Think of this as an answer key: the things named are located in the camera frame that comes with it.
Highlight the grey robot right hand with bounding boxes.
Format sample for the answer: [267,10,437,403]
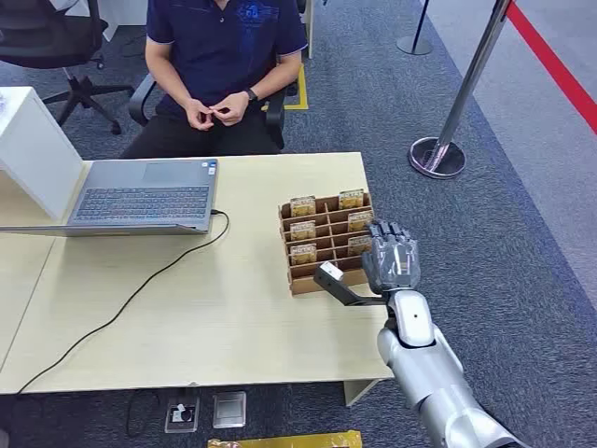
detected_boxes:
[362,219,422,295]

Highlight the person's left hand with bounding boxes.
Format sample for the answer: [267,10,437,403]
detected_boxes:
[208,91,251,127]

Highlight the person's right hand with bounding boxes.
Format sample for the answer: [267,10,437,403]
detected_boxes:
[184,98,215,132]

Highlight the gold patterned card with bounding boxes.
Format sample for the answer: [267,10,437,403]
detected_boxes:
[347,211,374,233]
[289,196,317,217]
[289,244,319,266]
[338,189,365,210]
[289,221,317,242]
[347,235,372,258]

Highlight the person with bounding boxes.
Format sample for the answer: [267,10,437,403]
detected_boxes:
[120,0,309,161]

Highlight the brown cardboard card holder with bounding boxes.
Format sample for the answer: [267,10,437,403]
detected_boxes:
[278,191,377,297]

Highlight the grey open laptop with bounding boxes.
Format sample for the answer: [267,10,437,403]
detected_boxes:
[0,159,220,238]

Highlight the white table leg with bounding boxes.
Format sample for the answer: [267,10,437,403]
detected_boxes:
[303,0,315,60]

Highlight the beige desk leg panel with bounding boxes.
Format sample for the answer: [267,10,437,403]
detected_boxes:
[343,378,381,408]

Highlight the black swivel office chair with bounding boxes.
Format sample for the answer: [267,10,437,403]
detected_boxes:
[0,0,136,136]

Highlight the gold metal floor strip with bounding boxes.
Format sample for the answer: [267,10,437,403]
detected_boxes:
[207,430,363,448]

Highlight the white box stand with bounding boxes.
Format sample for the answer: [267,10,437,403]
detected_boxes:
[0,86,85,222]

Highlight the silver floor socket cover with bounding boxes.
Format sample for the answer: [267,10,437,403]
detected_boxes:
[212,391,247,430]

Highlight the red barrier belt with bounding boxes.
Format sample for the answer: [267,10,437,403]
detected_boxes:
[506,0,597,136]

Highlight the floor socket with plug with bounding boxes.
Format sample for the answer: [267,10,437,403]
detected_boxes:
[164,395,201,435]

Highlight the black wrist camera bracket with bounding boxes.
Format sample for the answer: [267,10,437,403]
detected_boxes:
[313,265,389,309]

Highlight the black laptop power cable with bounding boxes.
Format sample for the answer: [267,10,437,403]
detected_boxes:
[16,210,231,396]

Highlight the chrome stanchion post with base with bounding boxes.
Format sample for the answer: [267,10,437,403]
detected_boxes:
[408,0,513,180]

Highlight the dark stanchion post with base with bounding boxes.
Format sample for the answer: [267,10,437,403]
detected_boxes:
[396,0,434,57]

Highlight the black floor cable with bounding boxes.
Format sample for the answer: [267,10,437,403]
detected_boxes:
[125,389,162,439]

